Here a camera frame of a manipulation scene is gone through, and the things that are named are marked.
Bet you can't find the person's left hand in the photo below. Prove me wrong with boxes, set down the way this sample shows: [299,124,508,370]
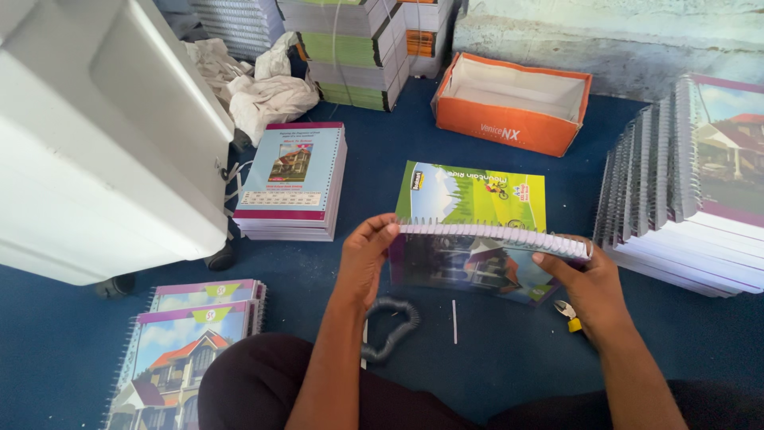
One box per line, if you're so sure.
[333,213,401,312]

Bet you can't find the person's right hand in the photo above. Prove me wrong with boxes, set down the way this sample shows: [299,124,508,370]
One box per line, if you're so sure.
[531,239,635,350]

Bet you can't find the house cover spiral notebook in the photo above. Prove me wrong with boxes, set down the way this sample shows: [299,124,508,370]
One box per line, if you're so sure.
[388,217,594,307]

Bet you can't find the grey spiral binding coil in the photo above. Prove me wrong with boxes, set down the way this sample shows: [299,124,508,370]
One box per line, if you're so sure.
[361,297,421,364]

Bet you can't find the stack of unbound purple notebooks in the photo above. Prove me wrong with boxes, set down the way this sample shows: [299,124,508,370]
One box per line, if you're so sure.
[232,122,348,242]

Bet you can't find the green cover notebook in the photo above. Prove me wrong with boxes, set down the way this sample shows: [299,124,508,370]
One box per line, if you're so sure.
[394,160,548,234]

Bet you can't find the person's dark trousers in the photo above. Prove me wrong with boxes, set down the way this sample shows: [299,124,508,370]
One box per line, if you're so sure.
[197,333,764,430]

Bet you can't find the row of bound spiral notebooks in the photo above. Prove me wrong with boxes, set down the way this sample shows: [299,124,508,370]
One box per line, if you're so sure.
[592,73,764,299]

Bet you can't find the orange cardboard box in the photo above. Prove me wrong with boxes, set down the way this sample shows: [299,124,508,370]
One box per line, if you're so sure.
[431,52,593,158]

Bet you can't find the pile of house cover notebooks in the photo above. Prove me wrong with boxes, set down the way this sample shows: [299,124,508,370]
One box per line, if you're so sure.
[103,278,267,430]

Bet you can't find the crumpled white cloth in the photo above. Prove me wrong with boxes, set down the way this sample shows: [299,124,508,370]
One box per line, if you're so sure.
[182,31,321,148]

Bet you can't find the tall stacks of bundled notebooks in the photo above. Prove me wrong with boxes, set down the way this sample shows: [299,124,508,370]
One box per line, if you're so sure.
[277,0,456,113]

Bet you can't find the stack of white spiral notebooks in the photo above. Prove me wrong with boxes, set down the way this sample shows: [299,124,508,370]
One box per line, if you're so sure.
[189,0,286,62]

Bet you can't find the white plastic machine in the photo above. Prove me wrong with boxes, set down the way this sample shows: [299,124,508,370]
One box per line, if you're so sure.
[0,0,236,299]

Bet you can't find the yellow handled wire cutter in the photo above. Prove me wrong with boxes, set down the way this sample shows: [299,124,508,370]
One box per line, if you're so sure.
[553,299,583,334]

